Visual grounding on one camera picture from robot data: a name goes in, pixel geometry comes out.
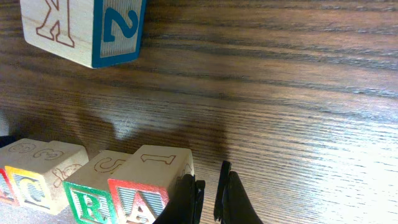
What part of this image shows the green letter R block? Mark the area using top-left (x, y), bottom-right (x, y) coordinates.
top-left (63, 150), bottom-right (131, 224)

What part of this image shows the red letter I block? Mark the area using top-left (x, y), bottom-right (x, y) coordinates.
top-left (0, 138), bottom-right (47, 207)

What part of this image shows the blue letter P block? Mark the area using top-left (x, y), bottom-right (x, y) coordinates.
top-left (20, 0), bottom-right (147, 68)

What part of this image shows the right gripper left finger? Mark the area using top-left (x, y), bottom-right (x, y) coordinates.
top-left (153, 174), bottom-right (206, 224)

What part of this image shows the yellow letter C block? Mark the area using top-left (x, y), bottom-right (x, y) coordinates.
top-left (1, 138), bottom-right (88, 215)

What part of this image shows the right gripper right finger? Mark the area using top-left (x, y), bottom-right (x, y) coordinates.
top-left (213, 161), bottom-right (263, 224)

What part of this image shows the red letter A block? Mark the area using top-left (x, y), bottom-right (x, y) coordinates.
top-left (108, 145), bottom-right (195, 223)

